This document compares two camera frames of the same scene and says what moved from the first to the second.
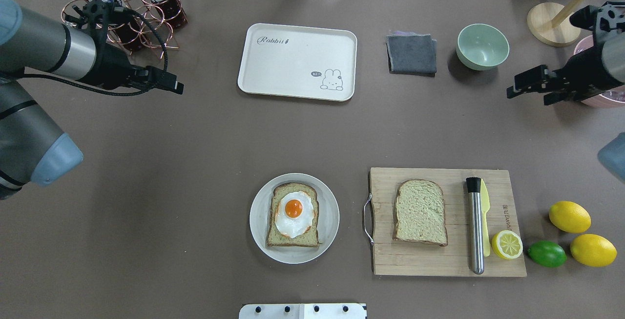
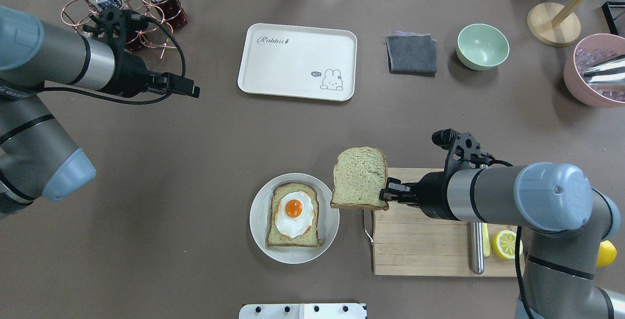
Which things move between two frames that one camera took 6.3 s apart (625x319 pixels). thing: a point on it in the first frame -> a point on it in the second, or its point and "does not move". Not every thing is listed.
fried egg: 294,213 does not move
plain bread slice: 419,214 -> 360,173
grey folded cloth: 411,53 does not move
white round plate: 328,220 does not move
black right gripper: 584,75 -> 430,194
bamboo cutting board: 395,258 does not move
